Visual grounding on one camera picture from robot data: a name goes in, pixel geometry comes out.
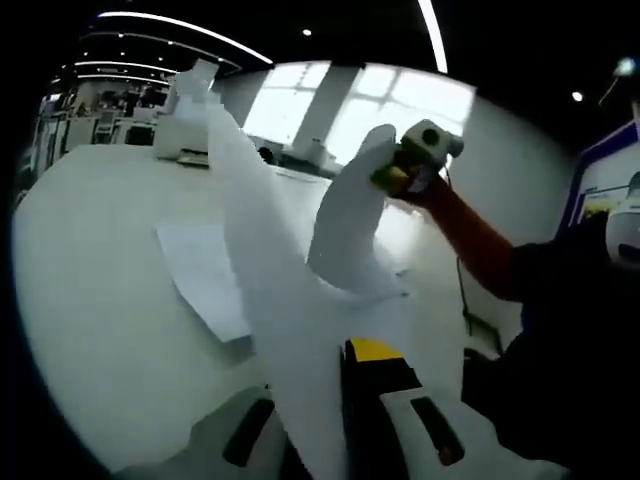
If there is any small white box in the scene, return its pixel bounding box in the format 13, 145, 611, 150
294, 139, 336, 161

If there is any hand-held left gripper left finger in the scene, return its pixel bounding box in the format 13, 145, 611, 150
114, 384, 311, 480

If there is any white printer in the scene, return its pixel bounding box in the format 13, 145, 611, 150
152, 58, 221, 169

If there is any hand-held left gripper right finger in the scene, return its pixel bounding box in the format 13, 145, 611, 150
339, 338, 571, 480

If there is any single white paper sheet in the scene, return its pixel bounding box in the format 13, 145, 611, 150
307, 124, 411, 301
207, 102, 466, 480

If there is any white chest device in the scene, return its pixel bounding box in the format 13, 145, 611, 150
604, 172, 640, 274

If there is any long ceiling light strip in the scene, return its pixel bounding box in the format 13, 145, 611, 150
97, 10, 274, 65

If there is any short ceiling light strip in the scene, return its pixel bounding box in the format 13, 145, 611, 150
417, 0, 449, 74

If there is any narrow window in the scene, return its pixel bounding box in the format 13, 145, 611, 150
242, 63, 329, 144

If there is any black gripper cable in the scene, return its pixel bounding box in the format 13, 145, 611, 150
442, 169, 474, 321

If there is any wide window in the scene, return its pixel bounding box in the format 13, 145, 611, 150
332, 67, 474, 174

